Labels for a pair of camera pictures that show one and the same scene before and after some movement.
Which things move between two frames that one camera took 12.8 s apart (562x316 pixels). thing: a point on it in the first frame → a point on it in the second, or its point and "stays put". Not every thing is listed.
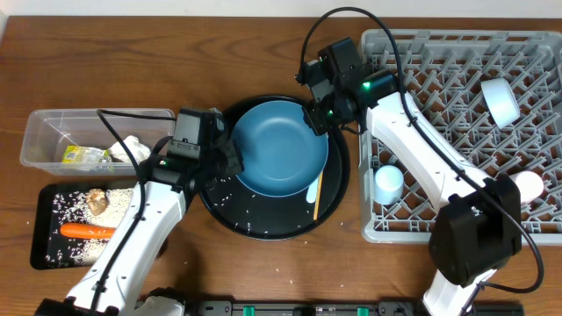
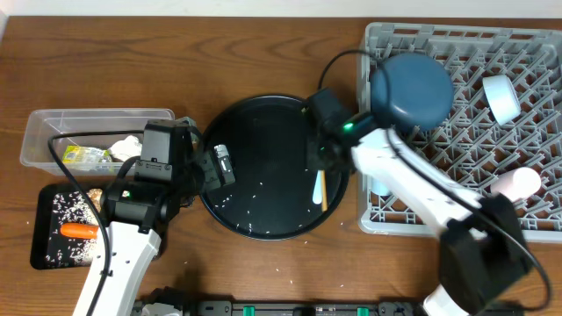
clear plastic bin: x=77 y=142 stays put
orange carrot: x=87 y=232 stays put
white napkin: x=137 y=150 stays put
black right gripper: x=312 y=114 → x=313 y=161
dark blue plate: x=282 y=154 → x=413 y=91
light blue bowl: x=501 y=102 stays put
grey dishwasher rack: x=494 y=95 stays put
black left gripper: x=234 y=147 → x=219 y=177
